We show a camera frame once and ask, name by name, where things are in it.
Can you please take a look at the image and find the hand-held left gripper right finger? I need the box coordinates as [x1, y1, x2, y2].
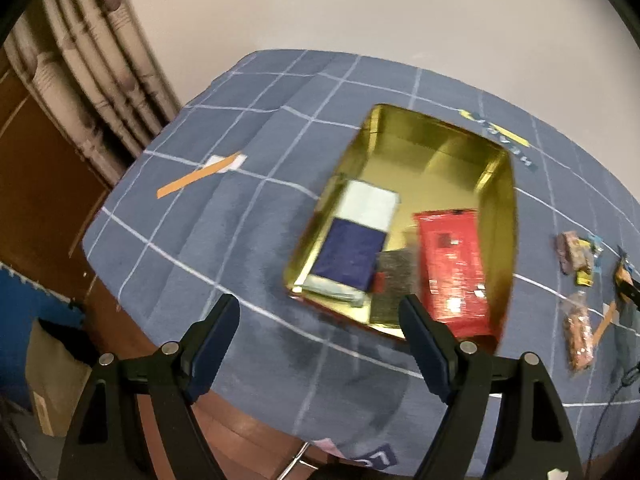
[398, 294, 586, 480]

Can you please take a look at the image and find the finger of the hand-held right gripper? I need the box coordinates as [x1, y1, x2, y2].
[619, 271, 640, 310]

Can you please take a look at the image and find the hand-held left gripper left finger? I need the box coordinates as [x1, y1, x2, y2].
[57, 293, 241, 480]

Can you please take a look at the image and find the orange snack packet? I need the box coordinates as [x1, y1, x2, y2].
[614, 255, 640, 302]

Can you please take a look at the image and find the yellow snack packet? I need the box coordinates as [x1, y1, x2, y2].
[574, 239, 597, 287]

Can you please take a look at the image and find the dark seaweed snack packet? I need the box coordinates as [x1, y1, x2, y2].
[370, 247, 417, 326]

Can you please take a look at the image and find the brown cake snack packet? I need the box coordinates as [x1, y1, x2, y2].
[556, 231, 587, 276]

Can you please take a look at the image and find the red snack packet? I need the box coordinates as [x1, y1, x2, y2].
[412, 208, 490, 338]

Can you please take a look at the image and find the navy and pale blue packet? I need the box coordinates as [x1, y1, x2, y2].
[300, 180, 401, 306]

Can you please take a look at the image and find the gold and maroon tin box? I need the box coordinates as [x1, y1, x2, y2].
[282, 104, 518, 346]

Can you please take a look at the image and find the clear packet of brown snacks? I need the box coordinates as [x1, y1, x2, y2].
[562, 292, 597, 372]

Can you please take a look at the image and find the cardboard box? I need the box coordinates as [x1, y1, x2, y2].
[25, 319, 95, 437]

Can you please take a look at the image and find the blue floor mat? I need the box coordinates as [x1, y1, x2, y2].
[0, 260, 76, 411]

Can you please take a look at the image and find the brown wooden cabinet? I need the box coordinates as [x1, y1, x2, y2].
[0, 50, 113, 311]

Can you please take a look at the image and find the beige pleated curtain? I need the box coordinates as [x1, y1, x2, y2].
[4, 0, 182, 188]

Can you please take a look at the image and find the black cable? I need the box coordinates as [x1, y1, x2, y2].
[585, 362, 640, 466]

